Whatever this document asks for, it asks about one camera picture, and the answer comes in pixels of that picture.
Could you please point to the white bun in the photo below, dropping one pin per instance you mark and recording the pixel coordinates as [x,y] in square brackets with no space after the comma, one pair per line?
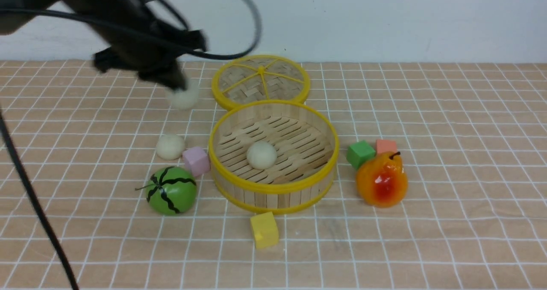
[184,99]
[170,147]
[261,155]

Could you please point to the green toy watermelon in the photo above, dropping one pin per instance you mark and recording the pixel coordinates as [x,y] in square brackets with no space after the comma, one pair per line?
[170,191]

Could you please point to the pink foam cube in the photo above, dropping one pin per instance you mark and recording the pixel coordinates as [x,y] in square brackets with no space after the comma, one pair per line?
[196,161]

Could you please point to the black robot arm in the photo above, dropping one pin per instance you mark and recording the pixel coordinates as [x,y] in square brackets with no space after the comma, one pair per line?
[151,62]

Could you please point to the checkered orange tablecloth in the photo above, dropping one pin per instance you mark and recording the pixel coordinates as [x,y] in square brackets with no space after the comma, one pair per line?
[472,139]

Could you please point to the orange foam cube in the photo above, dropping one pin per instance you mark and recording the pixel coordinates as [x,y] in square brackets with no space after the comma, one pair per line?
[384,145]

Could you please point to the orange toy pear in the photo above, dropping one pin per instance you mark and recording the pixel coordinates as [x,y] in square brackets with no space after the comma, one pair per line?
[382,181]

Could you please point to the green foam cube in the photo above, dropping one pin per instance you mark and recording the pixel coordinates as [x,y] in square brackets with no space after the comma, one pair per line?
[358,153]

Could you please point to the bamboo steamer lid yellow rim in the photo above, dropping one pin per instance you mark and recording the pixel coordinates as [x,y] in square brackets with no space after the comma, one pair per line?
[260,77]

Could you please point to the white bun back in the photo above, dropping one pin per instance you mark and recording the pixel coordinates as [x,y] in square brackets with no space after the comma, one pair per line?
[170,147]

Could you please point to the yellow foam cube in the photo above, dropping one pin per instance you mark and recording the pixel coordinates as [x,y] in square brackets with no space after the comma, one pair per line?
[265,230]

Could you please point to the white bun front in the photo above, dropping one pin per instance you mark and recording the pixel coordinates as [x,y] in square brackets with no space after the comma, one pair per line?
[261,155]

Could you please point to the bamboo steamer tray yellow rim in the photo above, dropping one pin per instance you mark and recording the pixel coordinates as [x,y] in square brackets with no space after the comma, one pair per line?
[307,148]

